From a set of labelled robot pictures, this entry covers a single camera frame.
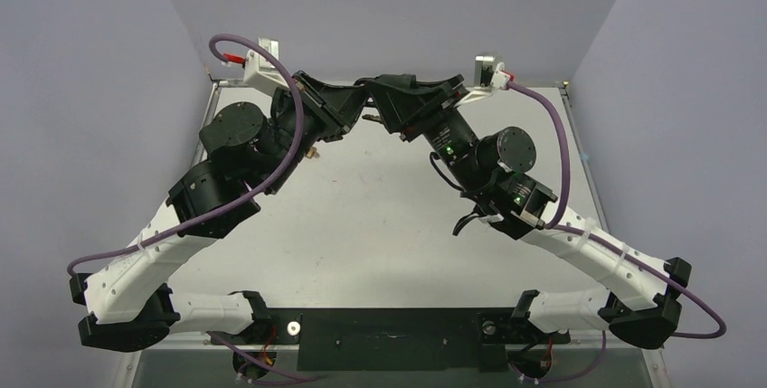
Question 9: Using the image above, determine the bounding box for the aluminium table edge rail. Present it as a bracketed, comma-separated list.
[206, 78, 571, 90]

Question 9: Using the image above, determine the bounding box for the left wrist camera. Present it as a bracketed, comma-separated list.
[223, 35, 289, 96]

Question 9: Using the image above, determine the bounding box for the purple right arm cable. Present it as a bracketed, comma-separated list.
[507, 80, 728, 340]

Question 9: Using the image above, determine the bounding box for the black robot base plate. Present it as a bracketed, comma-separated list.
[215, 308, 570, 372]

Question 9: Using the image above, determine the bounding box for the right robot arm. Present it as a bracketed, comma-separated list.
[363, 75, 691, 350]

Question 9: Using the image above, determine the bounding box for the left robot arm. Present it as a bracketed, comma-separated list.
[70, 72, 369, 353]

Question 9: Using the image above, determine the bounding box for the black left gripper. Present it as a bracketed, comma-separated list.
[271, 79, 380, 202]

